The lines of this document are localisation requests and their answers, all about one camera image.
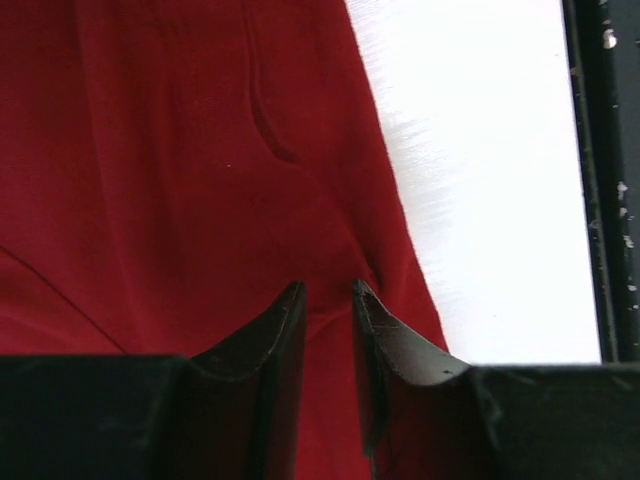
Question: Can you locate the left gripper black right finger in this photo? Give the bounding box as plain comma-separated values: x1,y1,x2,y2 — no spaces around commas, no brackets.
353,281,639,480

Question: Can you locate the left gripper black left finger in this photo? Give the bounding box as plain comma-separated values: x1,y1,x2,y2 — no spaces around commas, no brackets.
1,282,306,479

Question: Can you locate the red t shirt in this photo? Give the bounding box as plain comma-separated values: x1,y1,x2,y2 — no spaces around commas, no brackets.
1,1,444,479

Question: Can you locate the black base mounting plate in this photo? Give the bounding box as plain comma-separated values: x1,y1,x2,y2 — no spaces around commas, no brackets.
563,1,639,362

